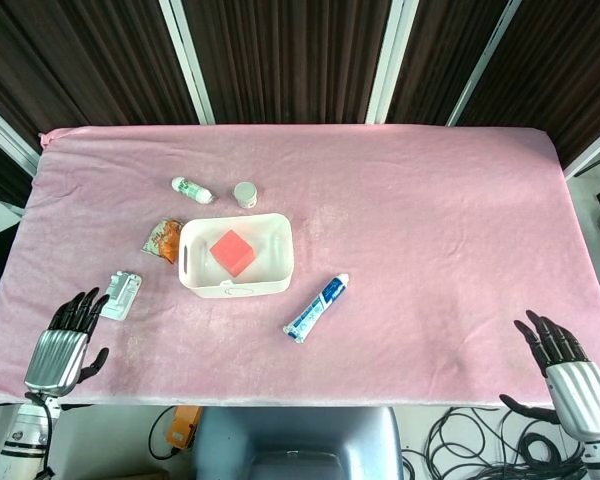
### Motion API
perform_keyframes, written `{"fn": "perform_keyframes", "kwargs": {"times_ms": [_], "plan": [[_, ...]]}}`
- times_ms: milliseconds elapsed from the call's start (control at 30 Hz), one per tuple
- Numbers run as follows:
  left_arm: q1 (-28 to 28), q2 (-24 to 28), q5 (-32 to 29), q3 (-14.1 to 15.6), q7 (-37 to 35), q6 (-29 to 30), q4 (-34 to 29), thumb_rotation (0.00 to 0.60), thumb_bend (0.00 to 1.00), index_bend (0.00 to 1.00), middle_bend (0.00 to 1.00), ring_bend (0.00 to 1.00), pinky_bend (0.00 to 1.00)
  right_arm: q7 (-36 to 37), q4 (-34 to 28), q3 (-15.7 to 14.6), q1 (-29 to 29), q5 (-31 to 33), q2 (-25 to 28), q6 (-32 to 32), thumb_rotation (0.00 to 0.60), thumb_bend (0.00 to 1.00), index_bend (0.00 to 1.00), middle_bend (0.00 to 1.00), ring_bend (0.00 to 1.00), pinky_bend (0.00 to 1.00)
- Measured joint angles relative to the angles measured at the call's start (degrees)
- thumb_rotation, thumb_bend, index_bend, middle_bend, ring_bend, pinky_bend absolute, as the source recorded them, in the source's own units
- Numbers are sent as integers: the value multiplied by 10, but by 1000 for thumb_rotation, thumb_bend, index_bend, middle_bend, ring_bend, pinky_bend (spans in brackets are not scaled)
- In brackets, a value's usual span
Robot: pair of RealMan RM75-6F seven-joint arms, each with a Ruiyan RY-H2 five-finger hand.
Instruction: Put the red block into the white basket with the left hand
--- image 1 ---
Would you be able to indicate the orange control pendant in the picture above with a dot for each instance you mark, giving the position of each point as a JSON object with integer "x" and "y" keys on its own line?
{"x": 182, "y": 425}

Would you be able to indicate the small jar grey lid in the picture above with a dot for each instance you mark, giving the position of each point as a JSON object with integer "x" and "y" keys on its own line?
{"x": 245, "y": 194}

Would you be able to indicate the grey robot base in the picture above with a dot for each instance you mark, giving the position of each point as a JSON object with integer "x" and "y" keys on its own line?
{"x": 300, "y": 445}

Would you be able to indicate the white plastic storage basket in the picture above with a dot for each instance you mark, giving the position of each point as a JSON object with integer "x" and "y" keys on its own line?
{"x": 195, "y": 275}

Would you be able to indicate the orange snack packet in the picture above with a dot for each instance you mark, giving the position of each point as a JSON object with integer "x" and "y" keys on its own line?
{"x": 164, "y": 240}

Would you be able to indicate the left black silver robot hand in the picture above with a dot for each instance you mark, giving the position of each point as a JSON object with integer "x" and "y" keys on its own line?
{"x": 55, "y": 355}

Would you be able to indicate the white bottle green label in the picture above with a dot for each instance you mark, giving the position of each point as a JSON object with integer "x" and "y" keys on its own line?
{"x": 192, "y": 190}

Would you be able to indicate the dark brown curtain panel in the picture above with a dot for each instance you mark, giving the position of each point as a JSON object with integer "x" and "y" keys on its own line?
{"x": 80, "y": 60}
{"x": 290, "y": 60}
{"x": 445, "y": 60}
{"x": 565, "y": 70}

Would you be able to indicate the blue white toothpaste tube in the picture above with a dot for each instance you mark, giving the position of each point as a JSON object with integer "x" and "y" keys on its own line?
{"x": 317, "y": 310}

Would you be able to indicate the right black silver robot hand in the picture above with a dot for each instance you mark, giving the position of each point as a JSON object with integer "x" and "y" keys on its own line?
{"x": 577, "y": 385}

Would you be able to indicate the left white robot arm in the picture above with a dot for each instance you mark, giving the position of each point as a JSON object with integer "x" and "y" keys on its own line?
{"x": 22, "y": 440}

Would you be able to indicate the orange foam block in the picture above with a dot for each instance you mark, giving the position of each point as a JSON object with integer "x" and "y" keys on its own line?
{"x": 231, "y": 252}

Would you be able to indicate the pink plush table cloth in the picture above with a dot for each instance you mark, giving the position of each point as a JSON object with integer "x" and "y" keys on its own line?
{"x": 405, "y": 250}

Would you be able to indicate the white frame post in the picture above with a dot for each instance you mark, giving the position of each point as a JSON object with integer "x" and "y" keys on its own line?
{"x": 394, "y": 62}
{"x": 187, "y": 62}
{"x": 592, "y": 150}
{"x": 482, "y": 62}
{"x": 7, "y": 132}

